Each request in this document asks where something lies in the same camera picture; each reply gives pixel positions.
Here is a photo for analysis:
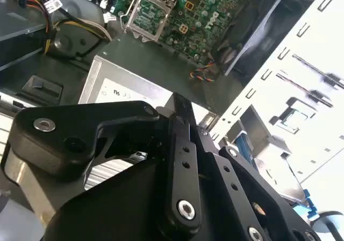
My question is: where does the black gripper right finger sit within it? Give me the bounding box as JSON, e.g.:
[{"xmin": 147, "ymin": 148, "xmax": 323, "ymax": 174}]
[{"xmin": 191, "ymin": 126, "xmax": 323, "ymax": 241}]

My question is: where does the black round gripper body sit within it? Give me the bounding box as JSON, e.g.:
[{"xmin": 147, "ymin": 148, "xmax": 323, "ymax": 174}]
[{"xmin": 42, "ymin": 159, "xmax": 237, "ymax": 241}]

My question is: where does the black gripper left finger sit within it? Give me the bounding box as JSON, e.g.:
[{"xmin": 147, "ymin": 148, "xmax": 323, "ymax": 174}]
[{"xmin": 5, "ymin": 92, "xmax": 203, "ymax": 236}]

